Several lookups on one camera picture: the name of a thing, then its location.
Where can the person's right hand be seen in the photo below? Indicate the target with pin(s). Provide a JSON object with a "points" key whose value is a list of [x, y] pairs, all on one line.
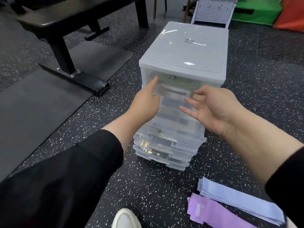
{"points": [[218, 109]]}

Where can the person's left hand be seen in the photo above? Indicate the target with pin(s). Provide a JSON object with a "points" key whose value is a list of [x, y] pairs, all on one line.
{"points": [[143, 105]]}

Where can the person's right thumb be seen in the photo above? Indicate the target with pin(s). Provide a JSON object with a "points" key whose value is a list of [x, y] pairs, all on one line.
{"points": [[201, 90]]}

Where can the person's right middle finger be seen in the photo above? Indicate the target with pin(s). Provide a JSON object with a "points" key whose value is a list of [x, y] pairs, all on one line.
{"points": [[188, 111]]}

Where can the person's right forearm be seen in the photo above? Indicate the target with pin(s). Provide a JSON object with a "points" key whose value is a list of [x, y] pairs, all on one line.
{"points": [[266, 151]]}

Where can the person's left forearm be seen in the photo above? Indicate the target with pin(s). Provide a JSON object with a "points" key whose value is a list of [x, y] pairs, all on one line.
{"points": [[71, 175]]}

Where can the clear plastic drawer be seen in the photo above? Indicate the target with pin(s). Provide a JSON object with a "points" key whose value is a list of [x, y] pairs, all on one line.
{"points": [[166, 137], [163, 153], [180, 79], [166, 162]]}

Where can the white plastic drawer cabinet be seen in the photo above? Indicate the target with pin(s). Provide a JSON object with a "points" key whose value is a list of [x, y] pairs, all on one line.
{"points": [[185, 48]]}

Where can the white perforated plastic stool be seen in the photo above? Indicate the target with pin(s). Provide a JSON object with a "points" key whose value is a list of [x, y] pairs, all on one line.
{"points": [[213, 10]]}

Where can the green foam block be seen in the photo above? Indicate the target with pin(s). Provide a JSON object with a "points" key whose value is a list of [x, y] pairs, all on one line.
{"points": [[257, 10]]}

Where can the stack of pale lavender bands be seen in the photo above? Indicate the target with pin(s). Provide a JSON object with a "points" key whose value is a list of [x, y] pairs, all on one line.
{"points": [[239, 200]]}

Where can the orange foam block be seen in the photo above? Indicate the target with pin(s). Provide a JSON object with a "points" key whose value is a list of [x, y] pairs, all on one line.
{"points": [[291, 15]]}

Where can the white shoe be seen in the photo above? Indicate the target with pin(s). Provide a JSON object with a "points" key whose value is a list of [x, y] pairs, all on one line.
{"points": [[124, 219]]}

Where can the black rubber floor mat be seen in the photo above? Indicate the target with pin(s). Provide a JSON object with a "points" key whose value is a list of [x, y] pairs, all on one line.
{"points": [[35, 102]]}

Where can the black workout bench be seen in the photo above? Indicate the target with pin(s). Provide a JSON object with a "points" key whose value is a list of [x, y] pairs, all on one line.
{"points": [[61, 20]]}

